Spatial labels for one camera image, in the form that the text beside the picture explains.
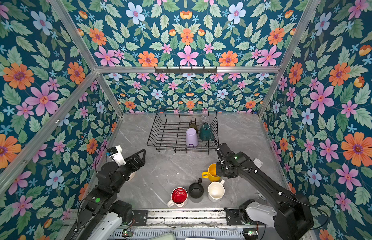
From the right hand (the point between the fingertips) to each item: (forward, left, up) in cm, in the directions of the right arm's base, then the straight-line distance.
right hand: (219, 171), depth 81 cm
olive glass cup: (+35, +15, 0) cm, 38 cm away
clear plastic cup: (+38, +6, +1) cm, 39 cm away
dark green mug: (+27, +6, 0) cm, 27 cm away
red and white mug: (-12, +22, -4) cm, 25 cm away
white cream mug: (-7, +2, -8) cm, 11 cm away
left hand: (+3, +38, +17) cm, 42 cm away
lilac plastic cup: (+20, +16, +2) cm, 26 cm away
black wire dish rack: (+37, +21, -8) cm, 43 cm away
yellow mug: (-2, +4, 0) cm, 5 cm away
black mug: (-7, +13, -7) cm, 16 cm away
